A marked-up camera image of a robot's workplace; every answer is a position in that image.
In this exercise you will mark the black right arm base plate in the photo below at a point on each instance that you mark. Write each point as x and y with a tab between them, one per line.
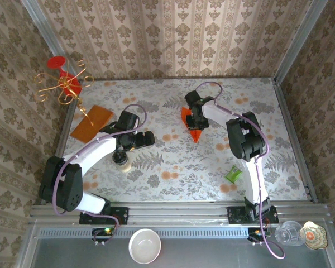
234	216

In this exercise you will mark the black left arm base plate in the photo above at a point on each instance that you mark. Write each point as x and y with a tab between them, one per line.
120	215

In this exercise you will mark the orange wooden board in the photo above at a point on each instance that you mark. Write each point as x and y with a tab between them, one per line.
100	115

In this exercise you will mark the aluminium frame post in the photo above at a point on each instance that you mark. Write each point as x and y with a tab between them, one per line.
307	28
43	28

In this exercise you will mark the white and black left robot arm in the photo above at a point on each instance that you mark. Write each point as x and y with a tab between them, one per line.
95	150

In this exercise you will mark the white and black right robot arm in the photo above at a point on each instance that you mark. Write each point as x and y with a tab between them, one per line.
217	114

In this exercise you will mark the glass jar with black lid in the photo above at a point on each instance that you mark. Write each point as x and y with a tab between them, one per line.
124	164

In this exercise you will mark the grey metal shelf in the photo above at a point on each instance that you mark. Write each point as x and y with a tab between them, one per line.
72	254

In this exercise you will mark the aluminium side rail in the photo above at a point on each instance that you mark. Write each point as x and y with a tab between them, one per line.
57	145
285	111

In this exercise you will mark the red wine glass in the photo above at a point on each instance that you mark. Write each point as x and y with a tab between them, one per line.
56	62

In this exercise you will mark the green snack packet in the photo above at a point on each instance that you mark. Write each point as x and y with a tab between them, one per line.
234	174

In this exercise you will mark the aluminium cross rail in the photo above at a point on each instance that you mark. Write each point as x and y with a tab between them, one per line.
178	212

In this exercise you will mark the patterned small dish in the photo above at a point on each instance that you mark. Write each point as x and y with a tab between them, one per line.
312	236

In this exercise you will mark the clear glass cup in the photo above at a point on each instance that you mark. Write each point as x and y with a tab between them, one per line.
287	233

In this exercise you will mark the white bowl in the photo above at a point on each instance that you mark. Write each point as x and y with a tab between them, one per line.
145	248

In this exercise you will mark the small circuit board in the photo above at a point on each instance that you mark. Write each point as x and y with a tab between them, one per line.
257	233
102	231

